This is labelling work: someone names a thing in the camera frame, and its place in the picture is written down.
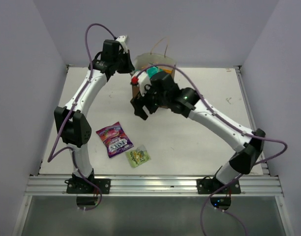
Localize orange Kettle honey dijon chips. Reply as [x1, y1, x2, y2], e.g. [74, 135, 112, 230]
[162, 68, 175, 75]

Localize teal snack packet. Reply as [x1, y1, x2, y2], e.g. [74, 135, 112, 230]
[146, 66, 163, 78]

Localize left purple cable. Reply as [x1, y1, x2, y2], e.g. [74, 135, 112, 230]
[47, 23, 118, 188]

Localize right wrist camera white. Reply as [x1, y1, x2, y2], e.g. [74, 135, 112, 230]
[131, 72, 151, 97]

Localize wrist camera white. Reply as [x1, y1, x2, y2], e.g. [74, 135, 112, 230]
[131, 72, 151, 97]
[116, 35, 129, 53]

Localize purple cable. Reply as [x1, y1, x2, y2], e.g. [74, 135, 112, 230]
[47, 23, 118, 188]
[132, 63, 288, 236]

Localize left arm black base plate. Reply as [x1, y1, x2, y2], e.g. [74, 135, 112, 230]
[64, 178, 111, 194]

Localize purple Fox's candy bag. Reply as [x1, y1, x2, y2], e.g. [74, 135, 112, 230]
[96, 122, 134, 158]

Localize small green snack packet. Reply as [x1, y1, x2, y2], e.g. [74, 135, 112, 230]
[125, 145, 151, 168]

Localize aluminium front rail frame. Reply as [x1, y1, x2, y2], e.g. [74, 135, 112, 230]
[12, 175, 295, 236]

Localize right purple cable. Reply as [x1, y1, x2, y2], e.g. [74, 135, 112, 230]
[132, 63, 288, 236]

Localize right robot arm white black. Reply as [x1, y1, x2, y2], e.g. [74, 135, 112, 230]
[130, 71, 266, 193]

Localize aluminium right side rail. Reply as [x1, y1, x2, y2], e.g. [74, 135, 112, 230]
[234, 66, 271, 176]

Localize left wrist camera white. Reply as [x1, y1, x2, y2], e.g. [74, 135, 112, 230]
[116, 35, 129, 53]

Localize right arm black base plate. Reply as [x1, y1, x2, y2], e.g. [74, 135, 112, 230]
[196, 177, 241, 194]

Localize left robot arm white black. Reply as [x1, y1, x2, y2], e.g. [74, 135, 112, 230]
[54, 35, 134, 193]

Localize brown paper bag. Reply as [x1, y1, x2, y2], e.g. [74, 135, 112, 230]
[132, 49, 179, 98]

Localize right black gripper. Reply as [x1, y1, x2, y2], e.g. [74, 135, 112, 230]
[131, 80, 170, 119]

